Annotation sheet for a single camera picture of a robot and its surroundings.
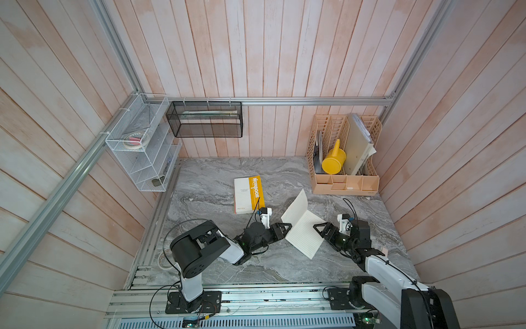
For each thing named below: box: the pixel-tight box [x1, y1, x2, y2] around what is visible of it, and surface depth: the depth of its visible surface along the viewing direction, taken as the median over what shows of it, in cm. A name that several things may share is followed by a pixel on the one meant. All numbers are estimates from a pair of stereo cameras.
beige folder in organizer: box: [343, 113, 377, 177], surface depth 96 cm
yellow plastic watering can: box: [321, 139, 347, 175], surface depth 100 cm
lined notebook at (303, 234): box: [280, 188, 327, 260], surface depth 91 cm
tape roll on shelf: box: [123, 131, 146, 150], surface depth 74 cm
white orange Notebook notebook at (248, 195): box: [233, 175, 266, 215], surface depth 102 cm
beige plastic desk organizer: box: [306, 114, 383, 197], surface depth 103 cm
